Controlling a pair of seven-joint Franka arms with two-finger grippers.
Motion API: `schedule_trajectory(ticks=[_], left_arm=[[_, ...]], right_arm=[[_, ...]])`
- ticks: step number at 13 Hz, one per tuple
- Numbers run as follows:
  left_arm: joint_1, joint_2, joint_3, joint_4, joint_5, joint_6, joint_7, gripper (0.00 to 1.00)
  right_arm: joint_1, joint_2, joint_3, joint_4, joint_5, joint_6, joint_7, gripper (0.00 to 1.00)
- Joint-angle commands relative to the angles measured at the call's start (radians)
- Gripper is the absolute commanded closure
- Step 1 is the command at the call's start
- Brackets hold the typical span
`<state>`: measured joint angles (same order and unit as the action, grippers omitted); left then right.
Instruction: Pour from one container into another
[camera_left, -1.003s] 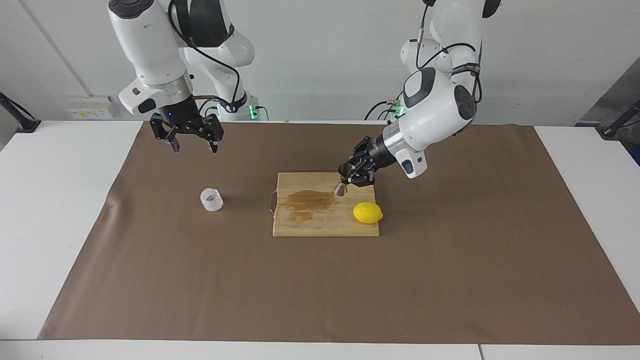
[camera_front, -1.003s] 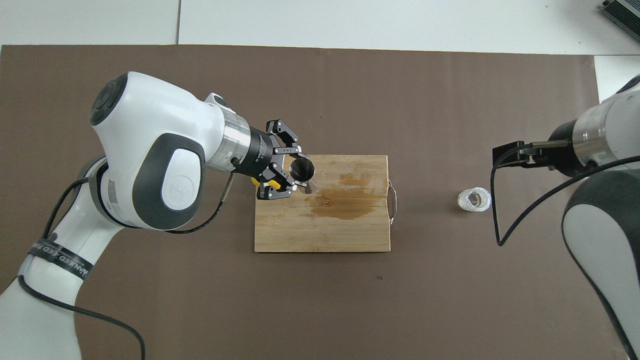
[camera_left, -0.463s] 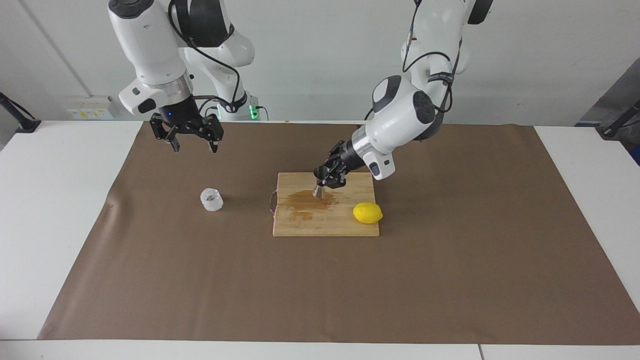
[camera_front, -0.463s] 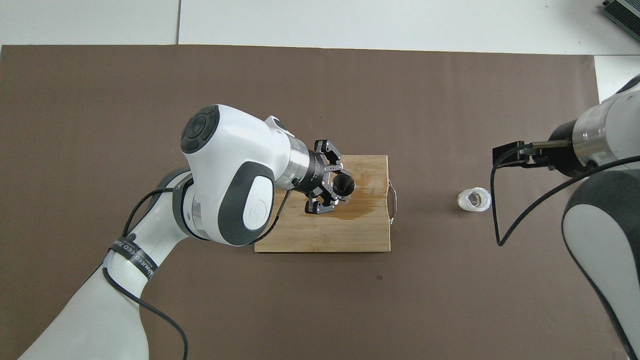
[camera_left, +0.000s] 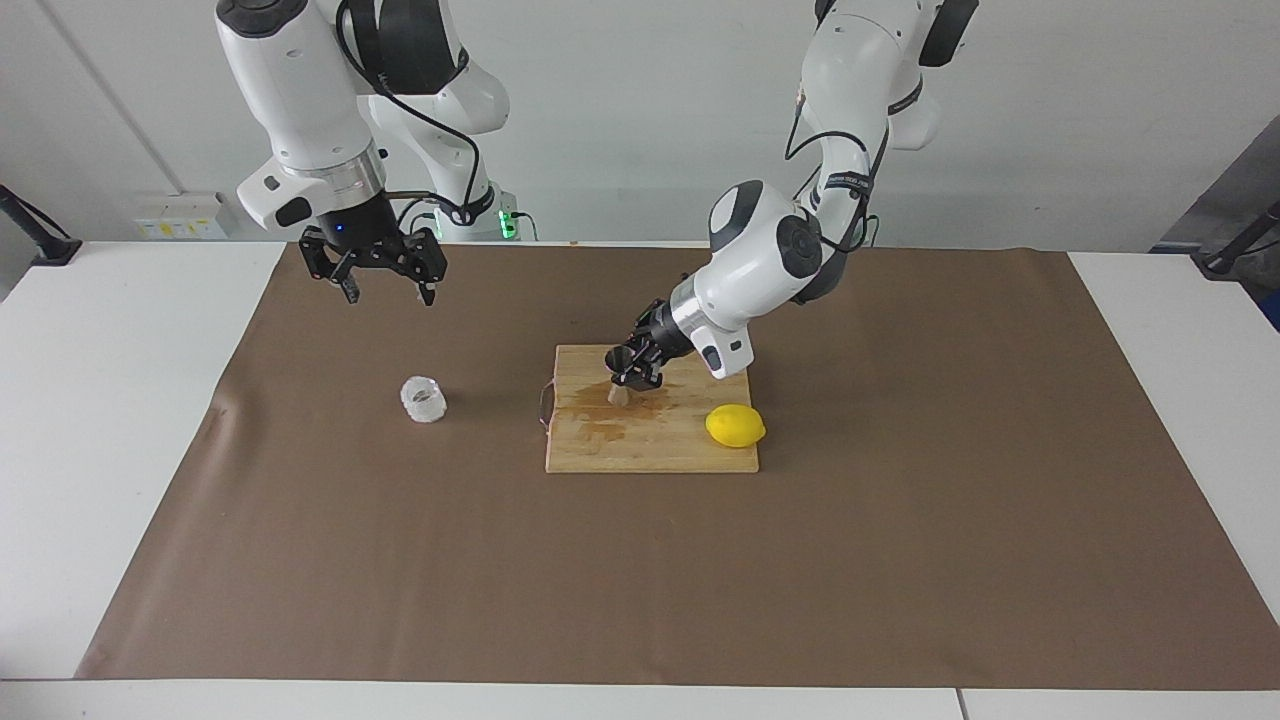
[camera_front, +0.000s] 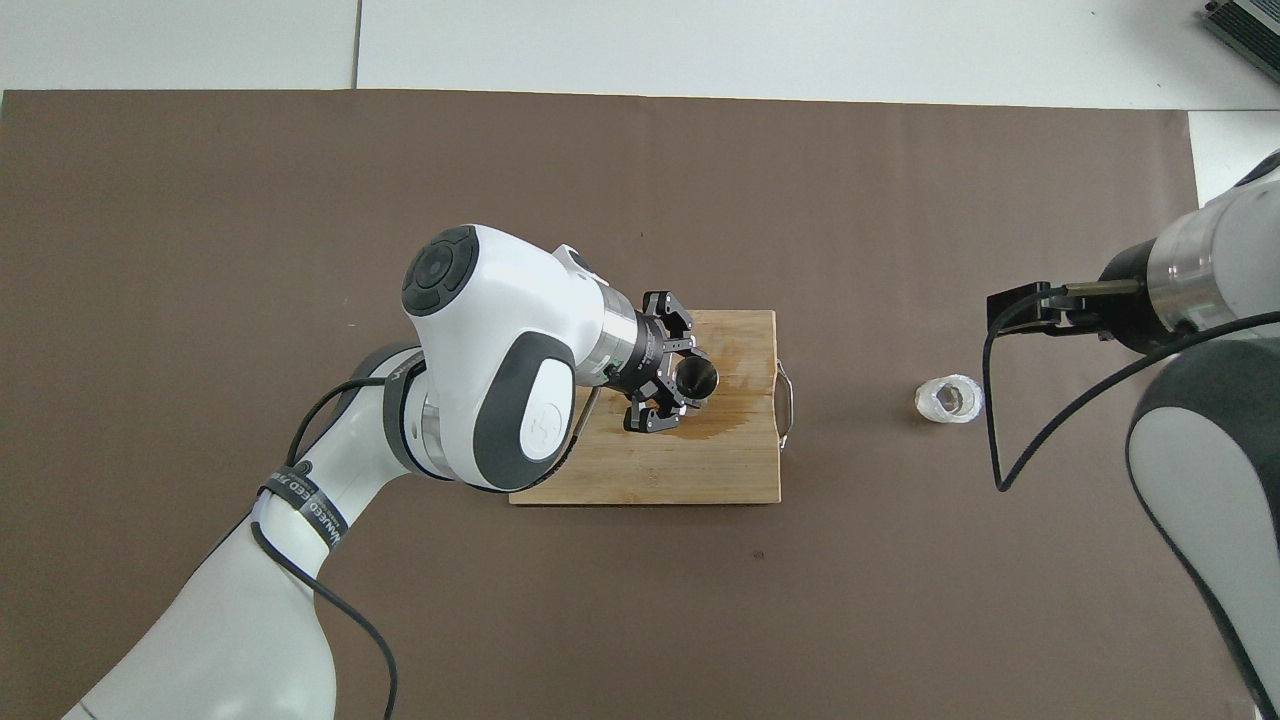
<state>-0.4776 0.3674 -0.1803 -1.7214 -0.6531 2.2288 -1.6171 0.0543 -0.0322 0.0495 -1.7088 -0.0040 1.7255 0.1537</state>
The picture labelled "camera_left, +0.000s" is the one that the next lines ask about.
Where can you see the steel jigger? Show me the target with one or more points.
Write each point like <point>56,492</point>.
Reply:
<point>617,396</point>

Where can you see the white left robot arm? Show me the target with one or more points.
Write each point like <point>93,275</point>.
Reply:
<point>760,250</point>

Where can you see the blue object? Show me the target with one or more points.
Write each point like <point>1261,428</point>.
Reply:
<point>1273,312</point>

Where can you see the yellow lemon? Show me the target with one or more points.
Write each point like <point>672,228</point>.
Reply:
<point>735,426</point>

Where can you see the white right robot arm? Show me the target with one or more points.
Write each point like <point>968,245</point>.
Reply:
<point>300,90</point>

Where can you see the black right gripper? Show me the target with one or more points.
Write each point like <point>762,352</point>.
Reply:
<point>360,232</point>

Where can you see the white wall socket box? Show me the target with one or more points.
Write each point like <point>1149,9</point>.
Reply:
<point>180,215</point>

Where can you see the brown paper table mat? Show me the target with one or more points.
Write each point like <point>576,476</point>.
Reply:
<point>640,580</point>

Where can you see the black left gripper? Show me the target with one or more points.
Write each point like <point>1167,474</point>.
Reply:
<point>665,335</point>

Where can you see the wooden cutting board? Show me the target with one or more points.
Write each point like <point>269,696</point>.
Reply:
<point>650,450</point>

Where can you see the black camera stand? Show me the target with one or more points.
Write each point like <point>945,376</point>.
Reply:
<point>1222,264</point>
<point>55,248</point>

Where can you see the clear glass cup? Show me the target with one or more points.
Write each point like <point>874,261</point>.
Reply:
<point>424,400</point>

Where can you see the dark grey panel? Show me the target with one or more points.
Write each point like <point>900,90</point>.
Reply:
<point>1215,215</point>

